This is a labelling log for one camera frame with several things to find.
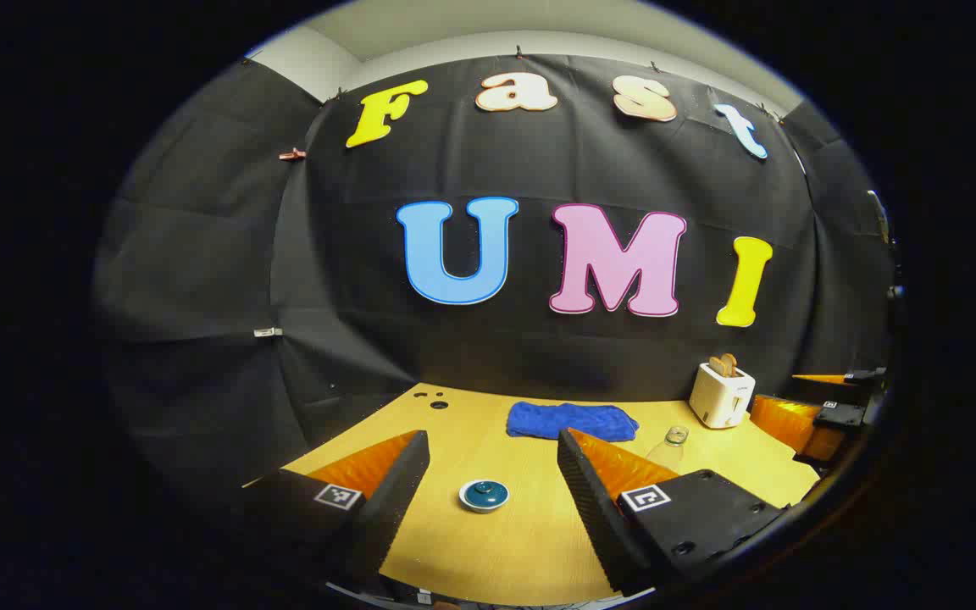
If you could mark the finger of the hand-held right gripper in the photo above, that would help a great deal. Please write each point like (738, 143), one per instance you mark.
(784, 422)
(856, 388)

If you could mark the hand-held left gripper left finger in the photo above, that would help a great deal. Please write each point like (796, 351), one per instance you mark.
(399, 491)

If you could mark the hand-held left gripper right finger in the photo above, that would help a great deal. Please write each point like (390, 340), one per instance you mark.
(585, 500)

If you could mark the clear plastic water bottle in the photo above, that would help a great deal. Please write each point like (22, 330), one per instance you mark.
(673, 446)

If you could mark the white toaster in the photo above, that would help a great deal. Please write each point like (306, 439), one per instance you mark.
(718, 398)

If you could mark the toasted bread slice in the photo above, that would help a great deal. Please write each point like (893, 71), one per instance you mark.
(716, 366)
(730, 363)

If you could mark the blue towel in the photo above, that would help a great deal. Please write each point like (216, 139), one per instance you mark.
(568, 419)

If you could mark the silver cloth clip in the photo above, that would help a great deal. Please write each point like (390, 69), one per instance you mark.
(268, 332)

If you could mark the black backdrop cloth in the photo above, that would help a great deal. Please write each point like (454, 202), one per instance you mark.
(352, 254)

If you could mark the copper cloth clip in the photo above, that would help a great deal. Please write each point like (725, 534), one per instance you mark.
(291, 154)

